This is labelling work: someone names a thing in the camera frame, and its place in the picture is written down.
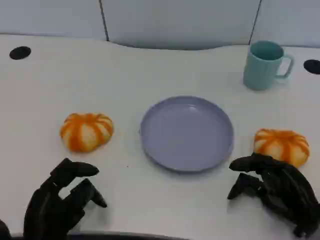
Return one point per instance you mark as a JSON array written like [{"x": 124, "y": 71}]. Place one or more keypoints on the pale grey partition panel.
[
  {"x": 180, "y": 22},
  {"x": 50, "y": 17},
  {"x": 290, "y": 20}
]

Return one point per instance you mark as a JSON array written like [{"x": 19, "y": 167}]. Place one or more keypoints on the lilac plate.
[{"x": 187, "y": 135}]

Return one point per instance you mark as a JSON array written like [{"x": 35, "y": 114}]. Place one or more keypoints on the orange white toy bread roll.
[
  {"x": 86, "y": 132},
  {"x": 282, "y": 145}
]

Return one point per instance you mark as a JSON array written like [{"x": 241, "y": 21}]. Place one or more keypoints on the pale green mug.
[{"x": 260, "y": 72}]

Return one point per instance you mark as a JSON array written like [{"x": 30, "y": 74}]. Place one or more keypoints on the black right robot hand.
[{"x": 287, "y": 190}]

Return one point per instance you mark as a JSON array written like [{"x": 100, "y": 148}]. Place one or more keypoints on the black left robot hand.
[{"x": 45, "y": 207}]

